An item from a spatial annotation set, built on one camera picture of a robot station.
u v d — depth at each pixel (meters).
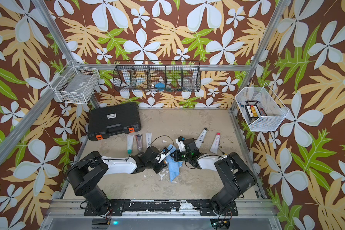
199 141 0.82
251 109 0.84
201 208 0.74
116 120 1.05
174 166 0.84
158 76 0.98
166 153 0.81
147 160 0.70
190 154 0.73
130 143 0.98
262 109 0.82
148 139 1.01
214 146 0.96
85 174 0.46
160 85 0.96
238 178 0.45
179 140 0.84
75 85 0.90
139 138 1.02
